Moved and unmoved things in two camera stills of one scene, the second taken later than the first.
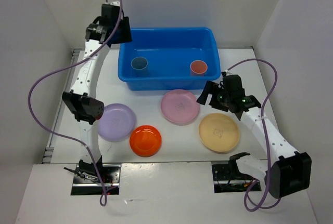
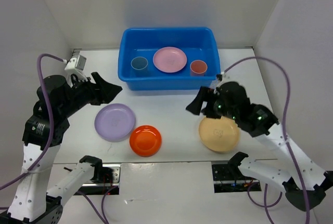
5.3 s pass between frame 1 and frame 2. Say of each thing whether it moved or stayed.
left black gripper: moved
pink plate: moved
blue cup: stayed
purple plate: stayed
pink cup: stayed
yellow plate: stayed
